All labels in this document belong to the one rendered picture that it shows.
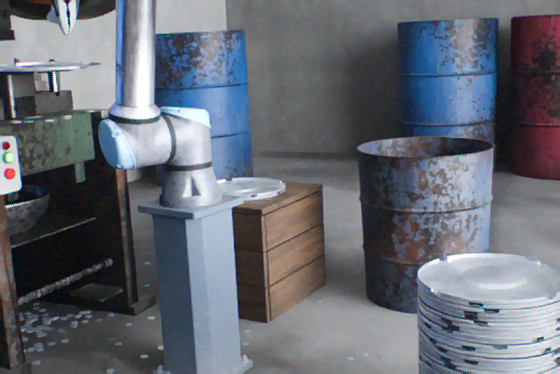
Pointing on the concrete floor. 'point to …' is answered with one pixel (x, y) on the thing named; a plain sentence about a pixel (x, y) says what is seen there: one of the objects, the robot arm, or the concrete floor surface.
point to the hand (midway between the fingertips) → (68, 30)
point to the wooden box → (278, 250)
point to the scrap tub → (420, 209)
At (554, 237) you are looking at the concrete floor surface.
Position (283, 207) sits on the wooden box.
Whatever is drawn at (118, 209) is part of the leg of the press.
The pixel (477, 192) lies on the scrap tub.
